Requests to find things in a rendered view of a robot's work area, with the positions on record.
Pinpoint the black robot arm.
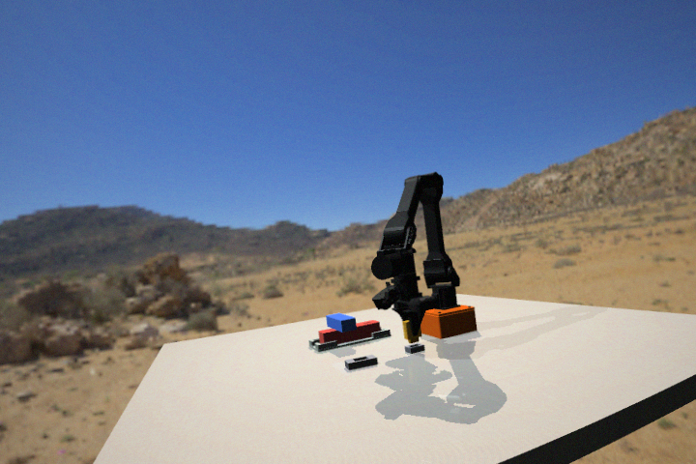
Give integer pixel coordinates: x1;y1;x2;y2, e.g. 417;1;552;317
371;172;461;310

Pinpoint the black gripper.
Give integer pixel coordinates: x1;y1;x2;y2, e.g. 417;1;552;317
391;273;439;336

